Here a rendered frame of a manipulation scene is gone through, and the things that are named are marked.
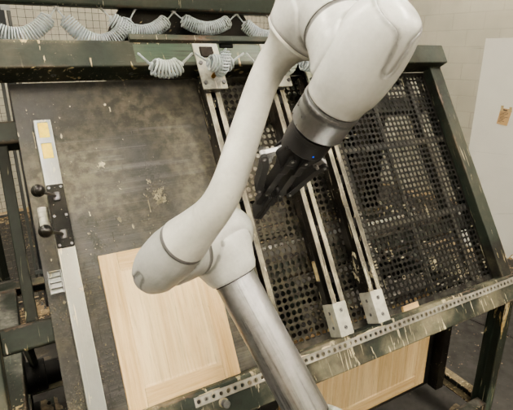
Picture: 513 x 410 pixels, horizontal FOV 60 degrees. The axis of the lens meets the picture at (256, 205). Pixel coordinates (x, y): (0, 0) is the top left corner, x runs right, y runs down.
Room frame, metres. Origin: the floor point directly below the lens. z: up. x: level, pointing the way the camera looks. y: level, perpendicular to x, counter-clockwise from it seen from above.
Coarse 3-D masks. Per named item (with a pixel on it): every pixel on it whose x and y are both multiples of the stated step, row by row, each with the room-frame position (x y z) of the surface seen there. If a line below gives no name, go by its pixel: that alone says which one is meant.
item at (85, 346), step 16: (48, 128) 1.44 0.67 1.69; (48, 160) 1.37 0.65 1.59; (48, 176) 1.34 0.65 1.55; (64, 256) 1.23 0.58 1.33; (64, 272) 1.20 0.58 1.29; (64, 288) 1.18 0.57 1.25; (80, 288) 1.19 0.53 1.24; (80, 304) 1.17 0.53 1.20; (80, 320) 1.14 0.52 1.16; (80, 336) 1.12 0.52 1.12; (80, 352) 1.09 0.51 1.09; (80, 368) 1.07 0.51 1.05; (96, 368) 1.08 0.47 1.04; (96, 384) 1.06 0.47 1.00; (96, 400) 1.04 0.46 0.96
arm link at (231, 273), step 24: (240, 216) 0.99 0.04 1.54; (216, 240) 0.89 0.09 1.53; (240, 240) 0.94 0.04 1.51; (216, 264) 0.89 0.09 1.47; (240, 264) 0.90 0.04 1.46; (216, 288) 0.91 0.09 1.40; (240, 288) 0.89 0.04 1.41; (240, 312) 0.88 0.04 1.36; (264, 312) 0.88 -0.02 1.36; (264, 336) 0.85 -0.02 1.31; (288, 336) 0.88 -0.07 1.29; (264, 360) 0.84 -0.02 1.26; (288, 360) 0.84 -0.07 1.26; (288, 384) 0.81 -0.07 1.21; (312, 384) 0.83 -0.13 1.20; (288, 408) 0.80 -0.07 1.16; (312, 408) 0.80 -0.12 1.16; (336, 408) 0.83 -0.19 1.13
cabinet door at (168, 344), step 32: (128, 256) 1.32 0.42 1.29; (128, 288) 1.26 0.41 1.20; (192, 288) 1.34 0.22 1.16; (128, 320) 1.21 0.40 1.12; (160, 320) 1.25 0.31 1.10; (192, 320) 1.28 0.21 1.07; (224, 320) 1.32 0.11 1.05; (128, 352) 1.15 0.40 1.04; (160, 352) 1.19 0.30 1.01; (192, 352) 1.23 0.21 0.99; (224, 352) 1.26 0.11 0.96; (128, 384) 1.10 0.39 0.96; (160, 384) 1.14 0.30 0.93; (192, 384) 1.17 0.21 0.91
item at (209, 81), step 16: (192, 48) 1.75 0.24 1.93; (208, 80) 1.70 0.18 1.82; (224, 80) 1.72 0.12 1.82; (208, 96) 1.71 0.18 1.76; (208, 112) 1.69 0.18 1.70; (224, 112) 1.70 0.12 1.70; (208, 128) 1.69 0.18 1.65; (224, 128) 1.66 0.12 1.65; (224, 144) 1.63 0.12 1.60; (240, 208) 1.51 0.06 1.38; (256, 240) 1.47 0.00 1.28; (256, 256) 1.45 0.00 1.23; (256, 272) 1.41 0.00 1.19
